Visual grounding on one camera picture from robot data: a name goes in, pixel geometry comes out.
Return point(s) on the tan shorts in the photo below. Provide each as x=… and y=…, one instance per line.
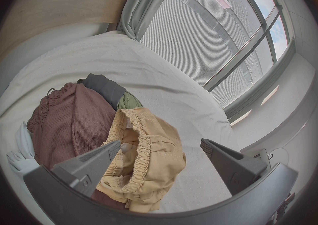
x=159, y=154

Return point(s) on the grey-green curtain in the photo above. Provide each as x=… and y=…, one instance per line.
x=139, y=2

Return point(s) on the green garment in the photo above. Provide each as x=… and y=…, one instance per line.
x=129, y=102

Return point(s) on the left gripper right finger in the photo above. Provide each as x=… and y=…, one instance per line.
x=233, y=166

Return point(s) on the black garment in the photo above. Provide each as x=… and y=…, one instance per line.
x=106, y=89

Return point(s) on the white garment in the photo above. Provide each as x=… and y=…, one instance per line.
x=22, y=147

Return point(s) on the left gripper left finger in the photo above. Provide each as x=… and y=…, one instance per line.
x=84, y=169

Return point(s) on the window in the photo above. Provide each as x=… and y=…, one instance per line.
x=198, y=32

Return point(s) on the bed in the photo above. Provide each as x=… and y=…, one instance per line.
x=161, y=70

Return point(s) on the brown garment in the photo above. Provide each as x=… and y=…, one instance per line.
x=74, y=124

